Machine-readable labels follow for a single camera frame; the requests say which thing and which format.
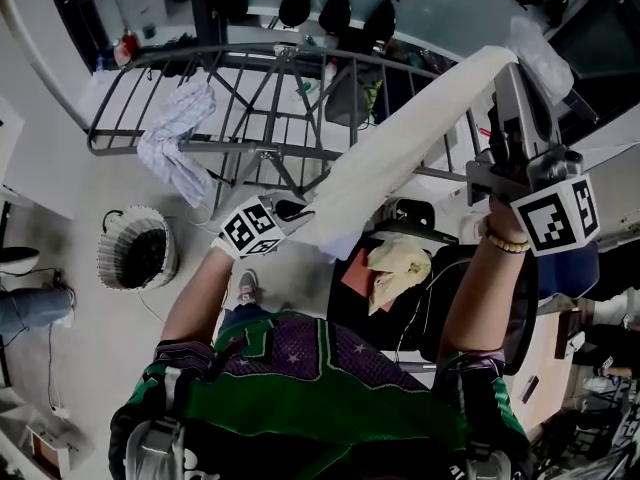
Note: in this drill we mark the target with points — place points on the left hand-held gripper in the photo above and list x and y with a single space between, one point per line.
252 228

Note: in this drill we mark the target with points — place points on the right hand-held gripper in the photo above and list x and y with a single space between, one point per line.
550 213

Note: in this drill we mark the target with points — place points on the grey metal drying rack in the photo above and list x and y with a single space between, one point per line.
240 145

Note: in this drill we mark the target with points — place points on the cream printed T-shirt clothes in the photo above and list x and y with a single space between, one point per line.
390 153

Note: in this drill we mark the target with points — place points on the pale blue patterned clothes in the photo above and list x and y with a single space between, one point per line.
175 133

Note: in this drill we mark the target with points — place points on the person's right forearm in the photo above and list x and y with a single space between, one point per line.
475 298

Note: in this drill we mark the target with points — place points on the person's left forearm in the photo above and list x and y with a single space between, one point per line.
200 298

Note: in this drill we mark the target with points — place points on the person's left shoe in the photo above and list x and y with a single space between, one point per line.
248 285

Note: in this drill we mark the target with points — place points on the red flat box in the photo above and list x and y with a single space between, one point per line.
357 273

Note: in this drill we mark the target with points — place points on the dark blue shorts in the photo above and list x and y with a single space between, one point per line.
247 313

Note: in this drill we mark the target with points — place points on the yellow crumpled cloth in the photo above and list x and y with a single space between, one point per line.
400 263

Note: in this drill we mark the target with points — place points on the black bag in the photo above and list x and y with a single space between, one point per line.
350 98

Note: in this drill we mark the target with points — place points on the black office chair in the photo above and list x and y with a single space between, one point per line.
350 328

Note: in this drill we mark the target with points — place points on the blue chair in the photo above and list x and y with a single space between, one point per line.
570 273

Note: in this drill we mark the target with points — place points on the white ribbed laundry basket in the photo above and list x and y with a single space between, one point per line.
115 238

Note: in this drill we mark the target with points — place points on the green purple mesh jersey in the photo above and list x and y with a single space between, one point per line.
310 413

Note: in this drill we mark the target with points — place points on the dark green jar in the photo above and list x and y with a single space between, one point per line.
148 32

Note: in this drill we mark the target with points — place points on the red bottle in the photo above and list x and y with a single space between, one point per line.
131 43

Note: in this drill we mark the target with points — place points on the light wooden table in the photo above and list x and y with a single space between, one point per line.
545 363

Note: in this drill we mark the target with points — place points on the green label clear bottle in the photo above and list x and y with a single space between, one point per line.
120 54

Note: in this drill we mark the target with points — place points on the blue spray bottle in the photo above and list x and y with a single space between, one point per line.
101 63

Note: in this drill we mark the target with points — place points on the black phone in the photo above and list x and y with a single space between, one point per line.
529 389

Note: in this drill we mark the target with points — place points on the white power strip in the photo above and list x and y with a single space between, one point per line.
60 411

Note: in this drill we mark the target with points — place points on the white open box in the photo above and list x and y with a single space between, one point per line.
55 448

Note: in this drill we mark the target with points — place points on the black window frame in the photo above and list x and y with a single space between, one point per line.
200 13

